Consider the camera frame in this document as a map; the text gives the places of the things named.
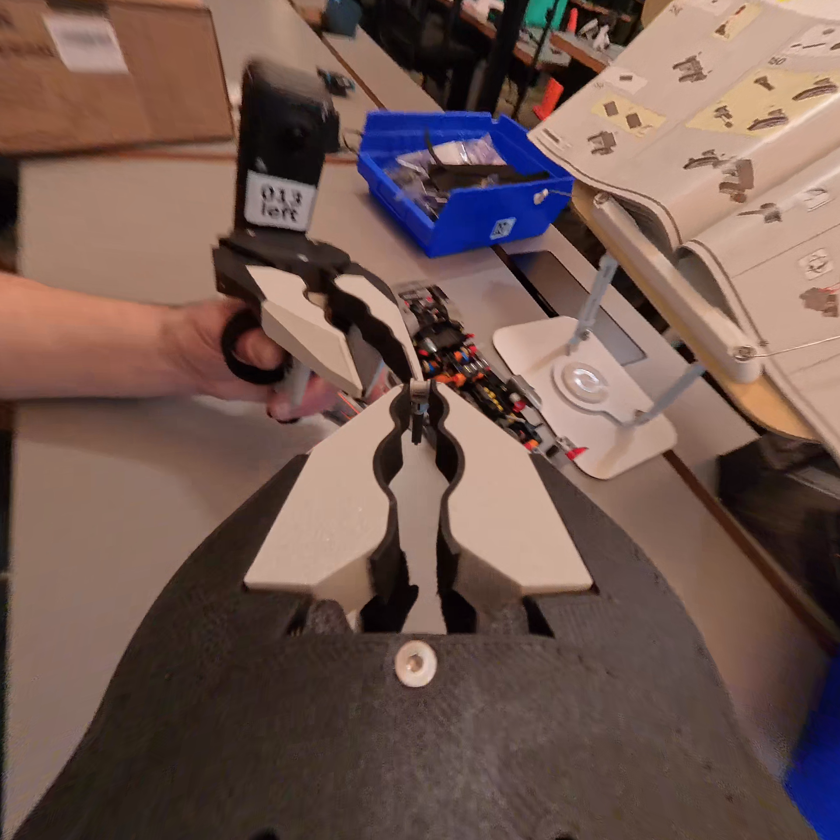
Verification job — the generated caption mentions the blue storage bin white tag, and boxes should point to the blue storage bin white tag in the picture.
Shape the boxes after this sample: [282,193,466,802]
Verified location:
[357,110,575,258]

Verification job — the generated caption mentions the cardboard box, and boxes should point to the cardboard box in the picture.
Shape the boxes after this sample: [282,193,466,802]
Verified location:
[0,0,236,155]

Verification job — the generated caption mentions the white book stand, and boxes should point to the white book stand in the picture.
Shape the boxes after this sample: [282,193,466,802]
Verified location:
[492,187,840,480]

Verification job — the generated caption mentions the lego instruction booklet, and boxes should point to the lego instruction booklet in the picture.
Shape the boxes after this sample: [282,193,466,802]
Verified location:
[528,0,840,460]

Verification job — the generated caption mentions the person's left forearm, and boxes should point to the person's left forearm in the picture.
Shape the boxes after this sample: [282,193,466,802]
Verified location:
[0,272,172,401]

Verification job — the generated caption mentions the plastic bags of lego parts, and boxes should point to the plastic bags of lego parts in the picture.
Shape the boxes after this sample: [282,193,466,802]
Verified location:
[387,131,552,217]

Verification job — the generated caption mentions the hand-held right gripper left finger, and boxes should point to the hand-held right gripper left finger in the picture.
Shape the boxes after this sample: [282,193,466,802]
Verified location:
[243,386,420,632]

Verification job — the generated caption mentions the person's left hand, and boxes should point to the person's left hand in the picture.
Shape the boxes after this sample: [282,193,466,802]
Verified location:
[164,298,349,424]

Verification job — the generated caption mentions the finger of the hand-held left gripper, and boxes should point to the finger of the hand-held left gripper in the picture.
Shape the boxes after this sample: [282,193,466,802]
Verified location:
[245,264,366,399]
[325,273,425,384]

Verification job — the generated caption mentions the partly built lego vehicle model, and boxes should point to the partly built lego vehicle model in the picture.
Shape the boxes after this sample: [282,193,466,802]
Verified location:
[341,282,588,460]

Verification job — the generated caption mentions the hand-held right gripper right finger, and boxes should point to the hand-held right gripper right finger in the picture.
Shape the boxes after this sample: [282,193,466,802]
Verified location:
[430,381,596,632]

